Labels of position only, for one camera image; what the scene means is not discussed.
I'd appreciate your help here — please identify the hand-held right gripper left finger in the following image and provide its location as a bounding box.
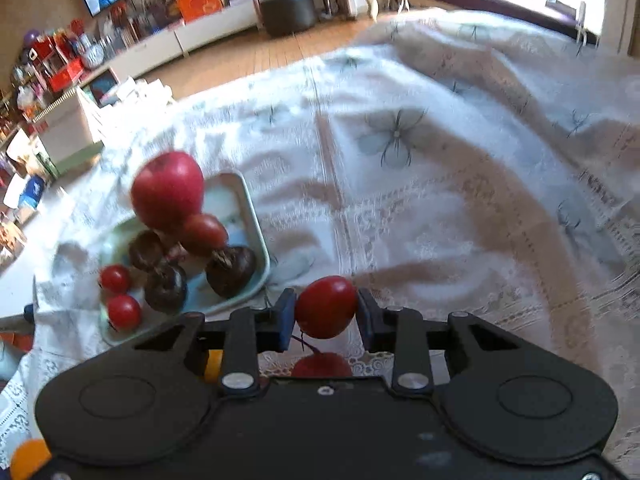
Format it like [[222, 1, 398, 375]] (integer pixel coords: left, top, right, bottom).
[[132, 288, 297, 395]]

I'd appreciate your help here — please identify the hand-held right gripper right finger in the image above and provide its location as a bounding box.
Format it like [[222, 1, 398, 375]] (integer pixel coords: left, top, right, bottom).
[[356, 287, 521, 395]]

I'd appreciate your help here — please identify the light green tray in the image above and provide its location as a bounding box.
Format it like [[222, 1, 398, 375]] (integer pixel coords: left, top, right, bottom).
[[97, 171, 272, 347]]

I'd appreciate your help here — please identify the red radish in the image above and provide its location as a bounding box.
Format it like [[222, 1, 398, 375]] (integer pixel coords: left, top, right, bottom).
[[291, 335, 353, 380]]

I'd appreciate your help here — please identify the dark water chestnut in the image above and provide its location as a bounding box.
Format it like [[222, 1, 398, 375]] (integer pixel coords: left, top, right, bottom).
[[205, 246, 258, 299], [144, 262, 189, 315], [128, 230, 168, 272]]

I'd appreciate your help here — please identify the small orange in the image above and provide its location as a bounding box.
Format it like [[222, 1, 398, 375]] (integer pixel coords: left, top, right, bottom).
[[202, 349, 223, 383]]

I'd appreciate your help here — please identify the medium red tomato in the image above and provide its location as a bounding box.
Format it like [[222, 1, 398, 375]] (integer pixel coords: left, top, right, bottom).
[[181, 213, 229, 258]]

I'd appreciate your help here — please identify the white floral lace tablecloth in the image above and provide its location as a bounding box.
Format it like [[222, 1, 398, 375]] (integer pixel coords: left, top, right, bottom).
[[0, 7, 640, 480]]

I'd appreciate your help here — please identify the small cherry tomato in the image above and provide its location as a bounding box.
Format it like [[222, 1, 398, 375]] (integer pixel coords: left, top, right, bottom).
[[106, 294, 142, 332], [99, 265, 133, 295]]

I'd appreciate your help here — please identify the red apple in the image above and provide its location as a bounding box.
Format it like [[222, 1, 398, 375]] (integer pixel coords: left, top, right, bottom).
[[131, 151, 206, 235]]

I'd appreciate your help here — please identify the large orange with stem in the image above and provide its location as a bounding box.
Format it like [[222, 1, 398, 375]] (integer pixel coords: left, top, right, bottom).
[[10, 439, 52, 480]]

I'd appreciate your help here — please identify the white cardboard box green base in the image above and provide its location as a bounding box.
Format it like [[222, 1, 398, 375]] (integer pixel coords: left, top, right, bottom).
[[30, 92, 106, 171]]

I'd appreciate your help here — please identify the blue red printed box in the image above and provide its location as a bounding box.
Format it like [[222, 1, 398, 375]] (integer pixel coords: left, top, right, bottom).
[[82, 69, 121, 108]]

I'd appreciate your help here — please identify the white low cabinet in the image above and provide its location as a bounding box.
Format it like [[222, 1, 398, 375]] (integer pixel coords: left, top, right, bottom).
[[97, 7, 261, 78]]

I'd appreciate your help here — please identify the black round ottoman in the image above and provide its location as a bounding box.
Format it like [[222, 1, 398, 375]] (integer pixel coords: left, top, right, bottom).
[[260, 0, 317, 38]]

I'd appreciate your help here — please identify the flat red box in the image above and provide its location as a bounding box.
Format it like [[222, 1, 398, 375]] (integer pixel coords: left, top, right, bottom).
[[50, 57, 84, 92]]

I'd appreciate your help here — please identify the orange gift box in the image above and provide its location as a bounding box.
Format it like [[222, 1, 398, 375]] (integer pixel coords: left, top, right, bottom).
[[177, 0, 224, 23]]

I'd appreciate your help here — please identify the blue white porcelain vase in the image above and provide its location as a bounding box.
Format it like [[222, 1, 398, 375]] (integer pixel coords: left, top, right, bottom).
[[80, 35, 106, 70]]

